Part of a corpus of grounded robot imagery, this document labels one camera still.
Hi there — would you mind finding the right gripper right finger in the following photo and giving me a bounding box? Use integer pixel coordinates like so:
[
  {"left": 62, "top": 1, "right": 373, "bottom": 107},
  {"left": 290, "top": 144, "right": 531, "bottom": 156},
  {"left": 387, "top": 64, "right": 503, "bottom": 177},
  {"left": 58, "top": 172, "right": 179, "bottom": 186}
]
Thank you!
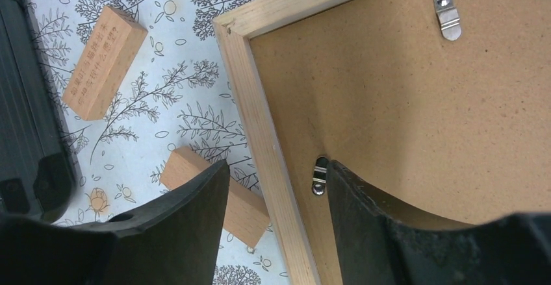
[{"left": 326, "top": 160, "right": 550, "bottom": 284}]

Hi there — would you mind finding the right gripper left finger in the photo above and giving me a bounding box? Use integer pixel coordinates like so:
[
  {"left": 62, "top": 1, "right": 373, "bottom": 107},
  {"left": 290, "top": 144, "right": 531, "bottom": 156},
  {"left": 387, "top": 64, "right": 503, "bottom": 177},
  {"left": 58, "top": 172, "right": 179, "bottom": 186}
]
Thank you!
[{"left": 1, "top": 160, "right": 229, "bottom": 284}]

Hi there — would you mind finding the photo print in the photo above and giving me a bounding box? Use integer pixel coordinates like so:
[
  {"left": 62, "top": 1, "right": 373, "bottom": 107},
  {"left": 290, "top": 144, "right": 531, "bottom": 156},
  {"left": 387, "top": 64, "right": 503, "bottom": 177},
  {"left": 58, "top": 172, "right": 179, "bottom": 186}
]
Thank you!
[{"left": 250, "top": 0, "right": 551, "bottom": 285}]

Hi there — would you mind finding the light wooden picture frame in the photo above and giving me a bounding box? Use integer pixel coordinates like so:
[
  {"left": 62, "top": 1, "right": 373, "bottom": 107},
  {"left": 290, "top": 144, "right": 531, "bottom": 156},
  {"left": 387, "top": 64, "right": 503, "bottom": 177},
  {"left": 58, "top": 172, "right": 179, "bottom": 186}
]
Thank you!
[{"left": 212, "top": 0, "right": 351, "bottom": 284}]

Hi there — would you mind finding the wooden block near photo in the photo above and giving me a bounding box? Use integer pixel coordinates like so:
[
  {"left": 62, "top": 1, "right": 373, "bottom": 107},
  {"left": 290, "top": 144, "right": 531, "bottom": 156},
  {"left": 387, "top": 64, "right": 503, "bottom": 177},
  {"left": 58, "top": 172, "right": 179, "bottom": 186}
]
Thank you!
[{"left": 160, "top": 147, "right": 270, "bottom": 248}]

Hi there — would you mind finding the floral patterned table mat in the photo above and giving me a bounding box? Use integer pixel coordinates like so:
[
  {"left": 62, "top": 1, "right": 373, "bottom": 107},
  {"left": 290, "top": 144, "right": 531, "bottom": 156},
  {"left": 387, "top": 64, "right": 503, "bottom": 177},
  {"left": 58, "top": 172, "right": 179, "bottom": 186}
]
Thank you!
[{"left": 17, "top": 0, "right": 313, "bottom": 285}]

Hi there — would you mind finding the black poker chip case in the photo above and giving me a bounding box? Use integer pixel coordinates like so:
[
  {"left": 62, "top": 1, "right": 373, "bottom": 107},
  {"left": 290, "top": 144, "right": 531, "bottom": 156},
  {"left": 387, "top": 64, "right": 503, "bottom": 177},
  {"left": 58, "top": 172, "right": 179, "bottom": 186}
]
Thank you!
[{"left": 1, "top": 0, "right": 76, "bottom": 223}]

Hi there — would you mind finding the wooden block near case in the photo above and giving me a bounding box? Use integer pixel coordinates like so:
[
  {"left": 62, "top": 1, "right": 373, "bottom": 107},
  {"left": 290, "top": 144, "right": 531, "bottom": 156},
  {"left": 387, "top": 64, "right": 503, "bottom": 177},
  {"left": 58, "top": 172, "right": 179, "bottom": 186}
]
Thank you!
[{"left": 62, "top": 5, "right": 147, "bottom": 121}]

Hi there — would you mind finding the metal frame clip lower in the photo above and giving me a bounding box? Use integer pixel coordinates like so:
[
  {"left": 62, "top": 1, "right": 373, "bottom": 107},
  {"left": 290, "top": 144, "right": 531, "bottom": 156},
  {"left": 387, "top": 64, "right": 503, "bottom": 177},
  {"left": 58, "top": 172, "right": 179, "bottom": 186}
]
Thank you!
[{"left": 311, "top": 156, "right": 329, "bottom": 196}]

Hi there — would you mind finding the metal frame clip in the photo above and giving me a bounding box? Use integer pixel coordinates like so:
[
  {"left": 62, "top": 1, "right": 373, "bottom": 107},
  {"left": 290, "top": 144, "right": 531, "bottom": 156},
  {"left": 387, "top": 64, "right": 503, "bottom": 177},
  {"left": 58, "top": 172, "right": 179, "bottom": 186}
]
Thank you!
[
  {"left": 311, "top": 156, "right": 329, "bottom": 196},
  {"left": 433, "top": 0, "right": 462, "bottom": 41}
]

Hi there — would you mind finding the metal frame clip upper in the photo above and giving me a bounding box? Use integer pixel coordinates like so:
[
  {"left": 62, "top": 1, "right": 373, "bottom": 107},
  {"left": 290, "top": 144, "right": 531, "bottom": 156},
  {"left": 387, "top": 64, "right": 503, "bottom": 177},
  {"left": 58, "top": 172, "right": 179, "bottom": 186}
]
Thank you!
[{"left": 433, "top": 0, "right": 462, "bottom": 41}]

